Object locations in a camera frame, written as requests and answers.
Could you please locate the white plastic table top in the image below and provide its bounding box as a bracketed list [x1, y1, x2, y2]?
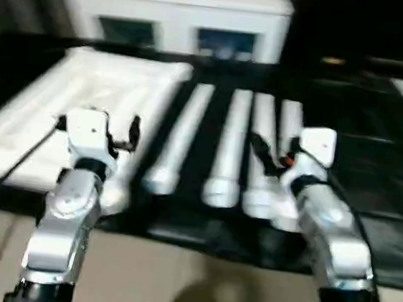
[0, 37, 196, 207]

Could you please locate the black left wrist camera cable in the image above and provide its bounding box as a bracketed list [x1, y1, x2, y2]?
[0, 110, 67, 252]

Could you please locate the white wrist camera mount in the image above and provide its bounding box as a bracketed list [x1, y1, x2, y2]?
[59, 106, 123, 171]
[284, 123, 338, 189]

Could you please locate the white cabinet with glass doors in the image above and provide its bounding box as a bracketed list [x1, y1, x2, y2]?
[56, 0, 297, 67]

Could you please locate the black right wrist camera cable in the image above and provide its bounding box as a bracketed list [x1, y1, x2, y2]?
[315, 171, 403, 302]

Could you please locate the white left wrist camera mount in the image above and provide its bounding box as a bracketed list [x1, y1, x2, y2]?
[59, 106, 123, 171]

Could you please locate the small yellow label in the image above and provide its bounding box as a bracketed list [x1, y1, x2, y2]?
[321, 55, 346, 66]

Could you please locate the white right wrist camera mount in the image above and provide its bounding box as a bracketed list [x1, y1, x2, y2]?
[284, 123, 338, 189]

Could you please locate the white plastic table leg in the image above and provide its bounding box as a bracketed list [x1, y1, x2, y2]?
[141, 79, 216, 199]
[241, 91, 295, 220]
[201, 86, 255, 210]
[268, 98, 323, 234]

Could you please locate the black work mat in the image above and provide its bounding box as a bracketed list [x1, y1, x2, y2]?
[0, 28, 403, 288]

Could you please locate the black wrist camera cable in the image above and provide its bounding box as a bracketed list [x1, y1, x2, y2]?
[0, 110, 67, 252]
[315, 171, 403, 302]

